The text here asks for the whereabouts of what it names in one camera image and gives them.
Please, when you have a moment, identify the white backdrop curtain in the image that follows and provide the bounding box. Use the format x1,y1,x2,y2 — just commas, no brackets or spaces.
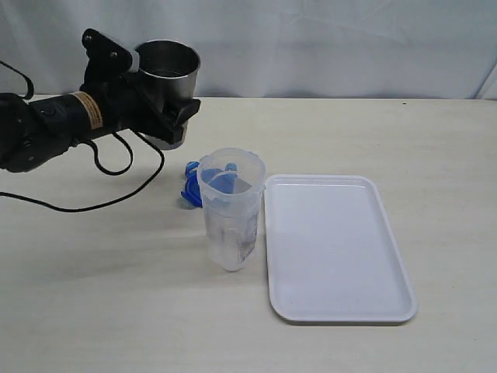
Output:
1,1,496,99

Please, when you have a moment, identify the stainless steel cup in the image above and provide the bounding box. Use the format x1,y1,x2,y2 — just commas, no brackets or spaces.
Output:
136,40,200,151

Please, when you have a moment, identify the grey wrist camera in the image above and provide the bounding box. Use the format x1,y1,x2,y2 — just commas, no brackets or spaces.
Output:
82,28,140,84

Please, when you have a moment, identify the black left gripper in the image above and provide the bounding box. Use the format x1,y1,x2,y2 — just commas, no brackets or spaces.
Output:
79,73,201,142

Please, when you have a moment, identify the blue container lid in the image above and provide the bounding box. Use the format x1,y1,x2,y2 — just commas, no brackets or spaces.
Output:
181,161,238,207

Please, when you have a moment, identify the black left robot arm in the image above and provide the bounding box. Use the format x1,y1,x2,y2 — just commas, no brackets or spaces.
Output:
1,77,191,173

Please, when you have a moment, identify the white plastic tray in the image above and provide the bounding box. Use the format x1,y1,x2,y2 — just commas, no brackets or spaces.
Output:
264,174,418,324

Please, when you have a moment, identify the clear plastic container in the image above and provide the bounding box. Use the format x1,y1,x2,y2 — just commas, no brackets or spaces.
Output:
196,148,266,272

